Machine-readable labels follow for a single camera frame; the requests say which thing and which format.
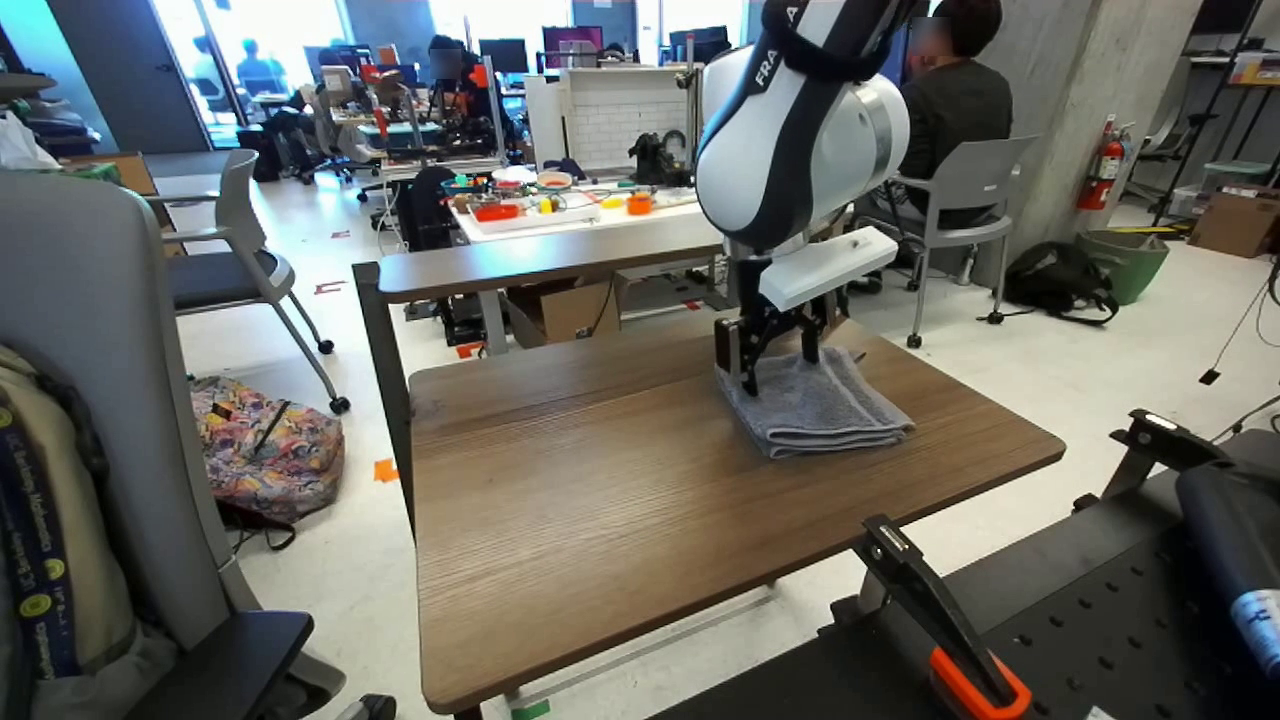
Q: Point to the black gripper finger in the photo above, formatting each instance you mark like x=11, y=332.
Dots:
x=742, y=363
x=816, y=347

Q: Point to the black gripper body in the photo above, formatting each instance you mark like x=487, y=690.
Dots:
x=752, y=307

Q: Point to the gray towel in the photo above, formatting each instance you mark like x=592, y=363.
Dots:
x=826, y=415

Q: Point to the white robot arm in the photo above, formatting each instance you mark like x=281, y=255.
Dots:
x=801, y=134

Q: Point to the white work table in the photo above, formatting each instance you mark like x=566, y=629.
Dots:
x=678, y=200

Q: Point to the orange cup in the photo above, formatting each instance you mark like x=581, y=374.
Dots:
x=640, y=204

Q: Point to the black curved desk object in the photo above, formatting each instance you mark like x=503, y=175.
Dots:
x=662, y=161

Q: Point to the cardboard box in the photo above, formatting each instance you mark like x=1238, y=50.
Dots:
x=561, y=314
x=1234, y=226

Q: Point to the cluttered white back table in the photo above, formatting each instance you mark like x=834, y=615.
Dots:
x=561, y=256

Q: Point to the gray chair with armrests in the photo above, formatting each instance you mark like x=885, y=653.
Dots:
x=980, y=180

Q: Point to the white board panel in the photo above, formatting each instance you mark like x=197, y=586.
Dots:
x=615, y=115

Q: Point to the black backpack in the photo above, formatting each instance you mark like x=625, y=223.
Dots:
x=1053, y=281

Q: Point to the black orange bar clamp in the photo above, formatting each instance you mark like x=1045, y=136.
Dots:
x=923, y=586
x=1164, y=432

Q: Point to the red tray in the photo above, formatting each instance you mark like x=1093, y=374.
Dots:
x=496, y=211

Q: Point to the seated person in dark shirt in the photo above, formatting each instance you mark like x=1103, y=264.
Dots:
x=959, y=115

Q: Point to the monitor with purple screen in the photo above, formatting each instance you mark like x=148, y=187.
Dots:
x=573, y=45

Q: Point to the red fire extinguisher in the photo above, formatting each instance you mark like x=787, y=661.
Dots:
x=1103, y=175

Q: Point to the green bin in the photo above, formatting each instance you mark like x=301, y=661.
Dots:
x=1143, y=264

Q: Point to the dark computer monitor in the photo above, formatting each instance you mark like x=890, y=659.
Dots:
x=506, y=58

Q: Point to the person with black hair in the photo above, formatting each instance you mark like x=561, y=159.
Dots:
x=462, y=95

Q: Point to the orange floor tape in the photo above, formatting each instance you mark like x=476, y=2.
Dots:
x=386, y=469

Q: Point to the black perforated base board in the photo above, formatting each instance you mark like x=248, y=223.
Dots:
x=1093, y=627

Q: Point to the black tripod leg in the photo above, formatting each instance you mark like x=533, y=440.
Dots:
x=1210, y=374

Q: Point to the colorful patterned backpack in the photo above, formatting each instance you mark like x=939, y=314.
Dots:
x=275, y=460

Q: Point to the gray plastic chair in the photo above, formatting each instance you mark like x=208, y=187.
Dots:
x=241, y=272

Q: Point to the gray chair with black seat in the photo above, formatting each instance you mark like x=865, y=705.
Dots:
x=95, y=295

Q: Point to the dark gray door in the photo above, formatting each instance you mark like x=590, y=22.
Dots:
x=124, y=75

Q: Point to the beige black bag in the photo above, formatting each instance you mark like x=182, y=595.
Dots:
x=82, y=533

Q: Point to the white wrist camera block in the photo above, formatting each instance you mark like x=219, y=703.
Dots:
x=826, y=264

